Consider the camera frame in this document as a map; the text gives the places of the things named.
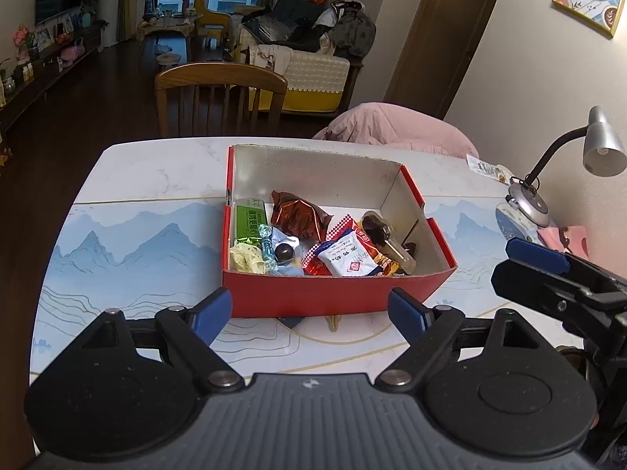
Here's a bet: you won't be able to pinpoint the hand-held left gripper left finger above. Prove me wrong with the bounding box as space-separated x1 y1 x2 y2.
78 288 244 395

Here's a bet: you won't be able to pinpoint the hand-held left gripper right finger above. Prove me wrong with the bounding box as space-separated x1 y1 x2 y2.
375 288 544 393

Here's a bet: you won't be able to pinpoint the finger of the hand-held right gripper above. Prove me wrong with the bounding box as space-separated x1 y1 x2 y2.
491 259 627 326
506 238 627 295

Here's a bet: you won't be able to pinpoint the pale yellow snack packet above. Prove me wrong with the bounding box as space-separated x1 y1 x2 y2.
228 243 268 275

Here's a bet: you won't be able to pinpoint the white snack packet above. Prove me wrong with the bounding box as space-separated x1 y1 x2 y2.
317 235 387 278

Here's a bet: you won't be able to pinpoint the teal twist-wrapped candy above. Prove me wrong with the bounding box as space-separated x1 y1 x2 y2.
257 224 279 273

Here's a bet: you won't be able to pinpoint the red checkered snack packet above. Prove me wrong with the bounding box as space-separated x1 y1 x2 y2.
302 213 402 278

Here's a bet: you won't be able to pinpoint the red cardboard box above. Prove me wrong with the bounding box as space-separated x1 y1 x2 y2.
221 144 459 319

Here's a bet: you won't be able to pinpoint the clear brown snack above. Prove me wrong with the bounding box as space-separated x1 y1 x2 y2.
361 209 417 275

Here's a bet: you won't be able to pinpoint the green foil snack packet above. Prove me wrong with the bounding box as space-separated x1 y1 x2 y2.
232 197 272 248

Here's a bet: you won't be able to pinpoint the light blue biscuit packet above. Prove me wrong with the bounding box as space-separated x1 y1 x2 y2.
267 228 306 275

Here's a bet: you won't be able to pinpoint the shiny brown snack packet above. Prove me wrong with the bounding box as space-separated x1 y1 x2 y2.
270 189 335 244

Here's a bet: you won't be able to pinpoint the pink printed pouch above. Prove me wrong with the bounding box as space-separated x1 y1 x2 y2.
536 224 589 260

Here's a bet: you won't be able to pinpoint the small white printed packet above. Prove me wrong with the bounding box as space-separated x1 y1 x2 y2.
465 153 515 185

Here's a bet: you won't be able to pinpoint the silver desk lamp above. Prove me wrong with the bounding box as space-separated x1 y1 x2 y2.
504 105 627 229

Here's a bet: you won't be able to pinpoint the wooden dining chair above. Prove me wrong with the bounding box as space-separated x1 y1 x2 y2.
154 62 289 139

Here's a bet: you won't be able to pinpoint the wooden door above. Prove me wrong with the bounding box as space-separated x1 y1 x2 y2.
384 0 511 121

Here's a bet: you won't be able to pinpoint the sofa with cream cover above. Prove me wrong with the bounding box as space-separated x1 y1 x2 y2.
234 0 366 117

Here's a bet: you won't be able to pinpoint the dark wooden television cabinet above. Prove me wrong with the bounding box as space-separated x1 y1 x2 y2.
0 27 105 129

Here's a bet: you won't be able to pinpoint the grey clothes pile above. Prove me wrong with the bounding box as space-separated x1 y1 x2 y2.
315 0 378 60

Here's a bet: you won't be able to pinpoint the wooden coffee table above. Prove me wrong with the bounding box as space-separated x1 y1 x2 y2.
136 9 203 53

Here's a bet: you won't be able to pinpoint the yellow giraffe chair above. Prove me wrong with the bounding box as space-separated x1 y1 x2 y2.
195 0 234 51

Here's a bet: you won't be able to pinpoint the pink handbag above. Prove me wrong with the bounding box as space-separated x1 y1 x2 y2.
58 36 85 63

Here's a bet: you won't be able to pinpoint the black jacket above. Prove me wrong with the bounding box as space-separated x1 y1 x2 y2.
242 0 335 53

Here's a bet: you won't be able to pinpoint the pink flowers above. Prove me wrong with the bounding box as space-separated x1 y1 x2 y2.
12 24 33 60

